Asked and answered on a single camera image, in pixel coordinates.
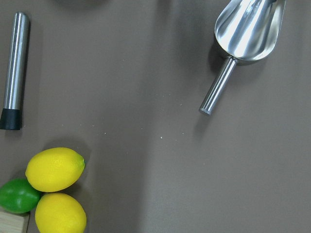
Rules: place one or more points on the steel ice scoop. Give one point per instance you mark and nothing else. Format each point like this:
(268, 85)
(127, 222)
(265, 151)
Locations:
(246, 32)

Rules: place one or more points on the yellow lemon upper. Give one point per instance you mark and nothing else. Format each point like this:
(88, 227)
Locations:
(54, 169)

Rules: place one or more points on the yellow lemon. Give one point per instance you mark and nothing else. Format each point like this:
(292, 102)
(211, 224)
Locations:
(60, 213)
(54, 169)

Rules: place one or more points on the yellow lemon lower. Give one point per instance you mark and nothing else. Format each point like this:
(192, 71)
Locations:
(60, 213)

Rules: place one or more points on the steel muddler black tip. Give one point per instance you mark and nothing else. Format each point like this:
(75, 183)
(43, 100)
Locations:
(11, 116)

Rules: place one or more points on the green lime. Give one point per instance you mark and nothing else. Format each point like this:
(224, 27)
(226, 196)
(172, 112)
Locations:
(18, 196)

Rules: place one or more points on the bamboo cutting board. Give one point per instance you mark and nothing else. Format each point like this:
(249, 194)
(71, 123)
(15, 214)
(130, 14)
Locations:
(13, 223)

